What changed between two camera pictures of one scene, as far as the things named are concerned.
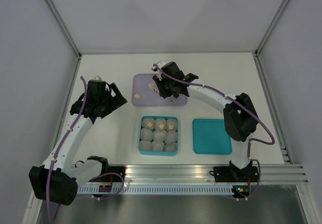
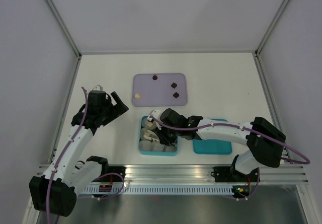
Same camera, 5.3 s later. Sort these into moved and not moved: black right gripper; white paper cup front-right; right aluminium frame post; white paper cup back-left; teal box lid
Moved: black right gripper
Not moved: white paper cup back-left; white paper cup front-right; right aluminium frame post; teal box lid
